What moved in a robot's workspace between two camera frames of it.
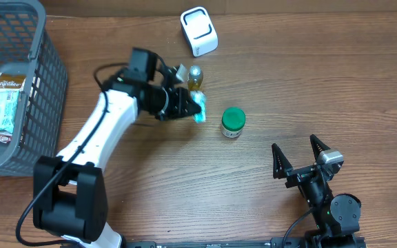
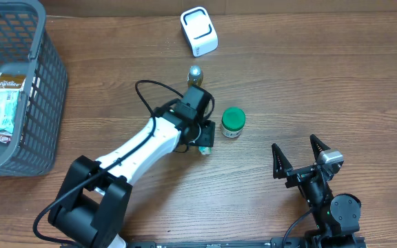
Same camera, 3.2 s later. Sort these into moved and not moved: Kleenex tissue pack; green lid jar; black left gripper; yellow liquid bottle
Moved: black left gripper; Kleenex tissue pack
Not moved: green lid jar; yellow liquid bottle
